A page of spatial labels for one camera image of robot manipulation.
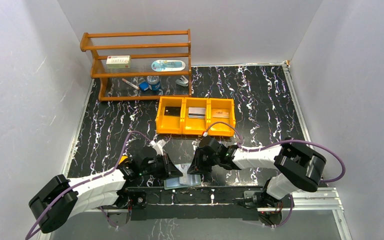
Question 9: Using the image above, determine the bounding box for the green card holder wallet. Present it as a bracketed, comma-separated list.
[163, 163, 202, 190]

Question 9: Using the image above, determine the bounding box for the yellow three-compartment bin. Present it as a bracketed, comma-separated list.
[155, 97, 236, 137]

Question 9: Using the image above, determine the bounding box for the orange wooden shelf rack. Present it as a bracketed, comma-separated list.
[80, 29, 192, 102]

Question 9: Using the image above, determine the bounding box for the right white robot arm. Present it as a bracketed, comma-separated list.
[187, 136, 326, 201]

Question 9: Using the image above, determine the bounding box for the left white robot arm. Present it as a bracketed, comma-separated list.
[28, 146, 183, 238]

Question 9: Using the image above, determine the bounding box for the bronze card in bin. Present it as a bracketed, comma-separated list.
[211, 109, 230, 119]

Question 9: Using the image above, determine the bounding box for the black VIP card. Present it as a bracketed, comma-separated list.
[164, 106, 182, 117]

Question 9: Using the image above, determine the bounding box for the small yellow tape measure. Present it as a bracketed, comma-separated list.
[118, 155, 128, 165]

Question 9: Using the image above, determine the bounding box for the small blue block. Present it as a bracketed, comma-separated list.
[138, 81, 150, 92]

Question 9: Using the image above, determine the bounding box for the blue white jar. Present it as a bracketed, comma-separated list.
[146, 75, 161, 92]

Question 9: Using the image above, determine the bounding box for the white marker pen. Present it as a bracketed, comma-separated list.
[121, 78, 140, 90]

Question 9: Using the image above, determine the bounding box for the blue blister pack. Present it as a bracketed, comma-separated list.
[151, 59, 186, 72]

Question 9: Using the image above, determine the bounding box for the white red box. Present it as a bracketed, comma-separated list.
[106, 55, 131, 69]

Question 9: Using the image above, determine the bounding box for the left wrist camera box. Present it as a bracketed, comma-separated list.
[150, 139, 166, 156]

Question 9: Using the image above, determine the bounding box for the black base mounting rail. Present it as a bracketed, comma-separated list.
[97, 186, 296, 222]

